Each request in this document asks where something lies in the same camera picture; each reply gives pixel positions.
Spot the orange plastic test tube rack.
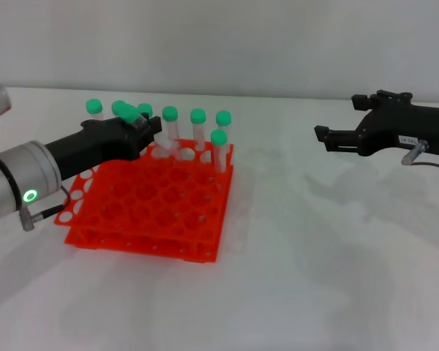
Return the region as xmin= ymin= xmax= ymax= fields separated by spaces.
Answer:
xmin=53 ymin=138 xmax=235 ymax=263

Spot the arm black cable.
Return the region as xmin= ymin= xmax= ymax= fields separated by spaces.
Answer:
xmin=20 ymin=185 xmax=72 ymax=232
xmin=402 ymin=140 xmax=439 ymax=171

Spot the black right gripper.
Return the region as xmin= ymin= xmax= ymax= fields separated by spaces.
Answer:
xmin=313 ymin=89 xmax=439 ymax=157

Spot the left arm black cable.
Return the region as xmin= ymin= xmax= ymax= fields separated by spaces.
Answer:
xmin=20 ymin=185 xmax=72 ymax=232

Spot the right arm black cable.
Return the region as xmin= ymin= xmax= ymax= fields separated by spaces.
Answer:
xmin=402 ymin=140 xmax=439 ymax=171

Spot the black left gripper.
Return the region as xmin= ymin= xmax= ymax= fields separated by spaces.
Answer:
xmin=43 ymin=116 xmax=163 ymax=180

